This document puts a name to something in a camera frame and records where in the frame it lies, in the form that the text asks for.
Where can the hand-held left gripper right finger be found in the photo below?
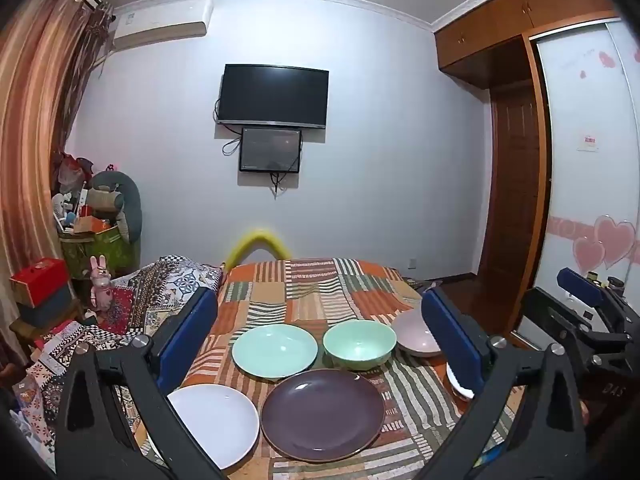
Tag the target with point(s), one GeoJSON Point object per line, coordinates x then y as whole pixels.
{"type": "Point", "coordinates": [450, 340]}

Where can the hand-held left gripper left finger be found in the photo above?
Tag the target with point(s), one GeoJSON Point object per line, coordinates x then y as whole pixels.
{"type": "Point", "coordinates": [187, 330]}

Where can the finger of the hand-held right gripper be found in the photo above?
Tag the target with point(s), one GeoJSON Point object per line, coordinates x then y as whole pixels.
{"type": "Point", "coordinates": [550, 310]}
{"type": "Point", "coordinates": [580, 285]}

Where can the pink bowl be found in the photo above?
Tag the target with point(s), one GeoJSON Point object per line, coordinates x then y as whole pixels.
{"type": "Point", "coordinates": [412, 337]}

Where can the green bowl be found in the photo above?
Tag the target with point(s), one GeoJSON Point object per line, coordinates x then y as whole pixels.
{"type": "Point", "coordinates": [357, 342]}

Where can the white bowl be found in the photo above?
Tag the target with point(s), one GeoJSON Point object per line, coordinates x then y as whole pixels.
{"type": "Point", "coordinates": [457, 387]}

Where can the patterned floral quilt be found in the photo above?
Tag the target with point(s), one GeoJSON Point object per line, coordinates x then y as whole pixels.
{"type": "Point", "coordinates": [150, 285]}

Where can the white heart-sticker sliding door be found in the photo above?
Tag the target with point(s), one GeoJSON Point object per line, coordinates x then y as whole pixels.
{"type": "Point", "coordinates": [585, 200]}

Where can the green plate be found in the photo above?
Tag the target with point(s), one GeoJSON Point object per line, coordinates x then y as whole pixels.
{"type": "Point", "coordinates": [275, 350]}

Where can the white plate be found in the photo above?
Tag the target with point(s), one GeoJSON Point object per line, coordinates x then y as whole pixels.
{"type": "Point", "coordinates": [215, 420]}

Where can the pink bunny toy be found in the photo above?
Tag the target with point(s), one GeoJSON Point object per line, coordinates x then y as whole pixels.
{"type": "Point", "coordinates": [101, 285]}

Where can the yellow foam tube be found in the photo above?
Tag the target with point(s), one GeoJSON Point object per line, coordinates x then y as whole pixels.
{"type": "Point", "coordinates": [257, 237]}

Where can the green storage box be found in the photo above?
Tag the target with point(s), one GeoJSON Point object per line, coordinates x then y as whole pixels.
{"type": "Point", "coordinates": [100, 252]}

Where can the wooden door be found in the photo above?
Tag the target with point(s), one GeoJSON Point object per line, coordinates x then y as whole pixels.
{"type": "Point", "coordinates": [512, 185]}

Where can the striped patchwork bedspread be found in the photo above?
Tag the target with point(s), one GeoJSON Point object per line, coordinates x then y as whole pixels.
{"type": "Point", "coordinates": [310, 295]}

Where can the grey box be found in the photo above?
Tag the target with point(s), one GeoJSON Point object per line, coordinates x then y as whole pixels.
{"type": "Point", "coordinates": [55, 307]}

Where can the orange box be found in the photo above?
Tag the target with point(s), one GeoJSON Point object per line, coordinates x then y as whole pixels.
{"type": "Point", "coordinates": [90, 225]}

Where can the purple plate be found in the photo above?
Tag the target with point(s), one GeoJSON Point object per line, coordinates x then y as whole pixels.
{"type": "Point", "coordinates": [322, 412]}

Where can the red box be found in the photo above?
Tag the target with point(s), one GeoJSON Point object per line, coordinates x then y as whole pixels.
{"type": "Point", "coordinates": [40, 280]}

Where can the red plastic bag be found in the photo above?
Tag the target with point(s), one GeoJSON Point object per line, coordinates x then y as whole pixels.
{"type": "Point", "coordinates": [72, 167]}

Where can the wooden overhead cabinet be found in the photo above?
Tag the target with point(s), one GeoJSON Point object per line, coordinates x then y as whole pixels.
{"type": "Point", "coordinates": [500, 30]}

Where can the striped brown curtain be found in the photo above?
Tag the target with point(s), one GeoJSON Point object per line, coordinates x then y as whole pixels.
{"type": "Point", "coordinates": [35, 110]}

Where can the white air conditioner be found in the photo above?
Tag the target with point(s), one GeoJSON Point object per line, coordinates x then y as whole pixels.
{"type": "Point", "coordinates": [162, 22]}

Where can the small black wall monitor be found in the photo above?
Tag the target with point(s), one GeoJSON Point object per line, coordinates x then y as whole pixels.
{"type": "Point", "coordinates": [270, 150]}

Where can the black wall television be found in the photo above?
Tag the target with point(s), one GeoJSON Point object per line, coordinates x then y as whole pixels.
{"type": "Point", "coordinates": [273, 95]}

